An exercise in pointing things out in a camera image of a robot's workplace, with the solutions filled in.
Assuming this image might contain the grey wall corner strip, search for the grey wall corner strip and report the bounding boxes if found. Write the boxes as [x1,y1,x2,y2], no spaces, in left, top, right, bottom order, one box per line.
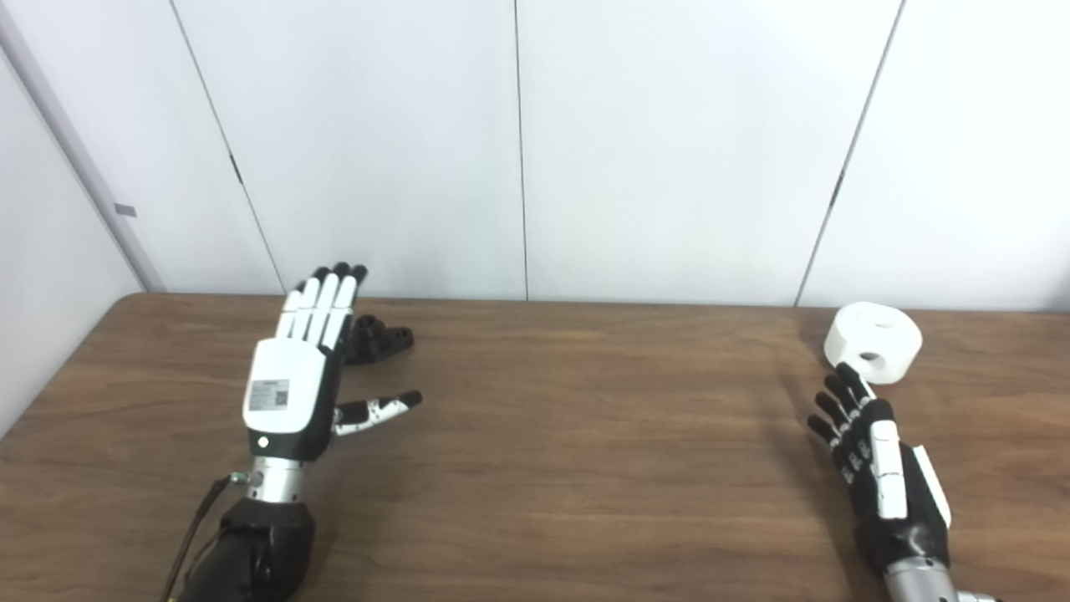
[0,4,166,293]

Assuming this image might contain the black flanged holder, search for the black flanged holder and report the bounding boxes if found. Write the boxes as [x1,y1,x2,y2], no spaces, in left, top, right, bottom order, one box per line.
[344,315,415,365]

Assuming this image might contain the round white cylinder piece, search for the round white cylinder piece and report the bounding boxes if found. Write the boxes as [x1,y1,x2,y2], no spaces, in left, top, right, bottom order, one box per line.
[823,302,924,385]

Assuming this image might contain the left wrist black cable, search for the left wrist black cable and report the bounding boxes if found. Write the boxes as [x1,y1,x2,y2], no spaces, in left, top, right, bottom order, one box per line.
[159,472,263,602]

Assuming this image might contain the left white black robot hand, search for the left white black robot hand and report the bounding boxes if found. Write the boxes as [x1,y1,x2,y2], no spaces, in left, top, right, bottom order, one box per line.
[242,263,424,463]

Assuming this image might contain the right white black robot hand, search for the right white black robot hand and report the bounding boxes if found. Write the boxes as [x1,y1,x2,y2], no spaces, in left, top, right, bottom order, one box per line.
[808,362,953,576]

